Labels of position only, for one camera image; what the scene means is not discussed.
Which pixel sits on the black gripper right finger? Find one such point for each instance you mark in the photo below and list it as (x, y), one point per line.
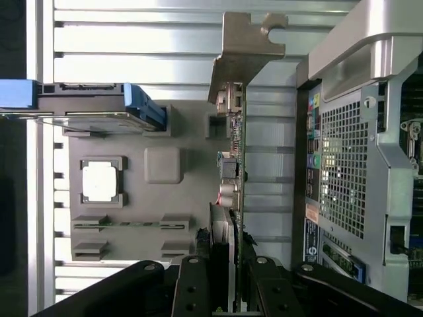
(274, 294)

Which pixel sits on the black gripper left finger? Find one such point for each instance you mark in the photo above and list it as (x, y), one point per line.
(193, 290)

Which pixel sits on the grey plastic parts rack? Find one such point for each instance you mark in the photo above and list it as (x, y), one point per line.
(195, 204)

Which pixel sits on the green RAM stick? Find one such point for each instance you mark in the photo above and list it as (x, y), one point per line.
(132, 224)

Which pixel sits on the silver CPU chip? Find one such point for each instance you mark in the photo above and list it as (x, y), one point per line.
(99, 181)

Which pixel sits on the green motherboard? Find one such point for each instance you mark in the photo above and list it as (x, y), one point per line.
(416, 257)

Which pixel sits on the open black PC case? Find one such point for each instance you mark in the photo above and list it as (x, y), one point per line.
(347, 165)

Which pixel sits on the hard disk in blue carrier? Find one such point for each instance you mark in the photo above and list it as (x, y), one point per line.
(86, 99)

